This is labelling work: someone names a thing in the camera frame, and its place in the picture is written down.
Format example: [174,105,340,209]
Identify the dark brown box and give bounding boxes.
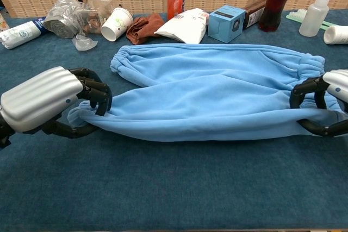
[243,0,267,30]

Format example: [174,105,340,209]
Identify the light blue cardboard box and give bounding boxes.
[207,4,247,44]

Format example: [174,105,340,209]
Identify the crumpled clear plastic bag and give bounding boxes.
[43,0,90,39]

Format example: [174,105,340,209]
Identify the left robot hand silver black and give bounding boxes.
[0,66,113,149]

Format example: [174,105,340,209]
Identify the white bottle blue cap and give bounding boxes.
[0,17,46,50]

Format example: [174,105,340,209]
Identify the white paper cup green print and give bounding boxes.
[100,7,134,42]

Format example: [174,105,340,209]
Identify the white plastic pouch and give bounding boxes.
[154,8,210,45]

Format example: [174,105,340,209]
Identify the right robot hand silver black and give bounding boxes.
[289,68,348,138]

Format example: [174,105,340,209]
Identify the light blue fleece pants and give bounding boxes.
[67,43,344,142]

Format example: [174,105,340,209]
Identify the white spray bottle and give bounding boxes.
[323,24,348,45]

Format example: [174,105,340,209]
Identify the dark teal table mat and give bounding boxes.
[0,9,348,230]

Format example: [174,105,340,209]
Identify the crumpled clear plastic cup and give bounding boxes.
[72,33,98,52]

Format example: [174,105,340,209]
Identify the brown crumpled cloth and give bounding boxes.
[126,12,166,46]

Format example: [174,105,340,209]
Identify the translucent squeeze wash bottle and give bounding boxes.
[298,0,348,38]

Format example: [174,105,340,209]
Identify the clear plastic snack box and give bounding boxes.
[78,0,116,35]

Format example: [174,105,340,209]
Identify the cola bottle red cap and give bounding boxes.
[258,0,299,32]

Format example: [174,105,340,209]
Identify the mint green looped plastic handles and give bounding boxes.
[320,21,338,30]

